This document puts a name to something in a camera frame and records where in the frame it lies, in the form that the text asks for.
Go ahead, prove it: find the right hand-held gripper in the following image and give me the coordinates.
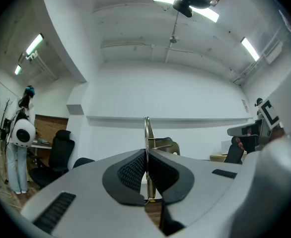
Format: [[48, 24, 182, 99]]
[[226, 97, 285, 155]]

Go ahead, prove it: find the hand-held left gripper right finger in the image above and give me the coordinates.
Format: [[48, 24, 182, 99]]
[[147, 149, 243, 237]]

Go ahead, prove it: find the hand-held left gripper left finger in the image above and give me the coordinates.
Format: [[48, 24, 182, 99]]
[[20, 148, 166, 238]]

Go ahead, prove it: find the brass clasp tool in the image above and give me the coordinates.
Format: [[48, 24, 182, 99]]
[[144, 116, 181, 200]]

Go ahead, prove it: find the black high-back office chair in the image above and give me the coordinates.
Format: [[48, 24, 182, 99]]
[[29, 129, 76, 189]]

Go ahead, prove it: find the white side desk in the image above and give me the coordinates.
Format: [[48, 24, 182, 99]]
[[30, 137, 53, 150]]

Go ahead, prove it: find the white air conditioner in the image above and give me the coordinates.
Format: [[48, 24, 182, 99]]
[[264, 40, 285, 64]]

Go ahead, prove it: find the white round backpack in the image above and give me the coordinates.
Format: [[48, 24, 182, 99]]
[[12, 118, 36, 148]]

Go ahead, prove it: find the dark coat rack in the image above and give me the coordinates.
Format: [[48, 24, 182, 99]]
[[0, 98, 13, 140]]

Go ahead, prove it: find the black head camera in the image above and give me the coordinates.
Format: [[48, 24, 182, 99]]
[[172, 0, 194, 18]]

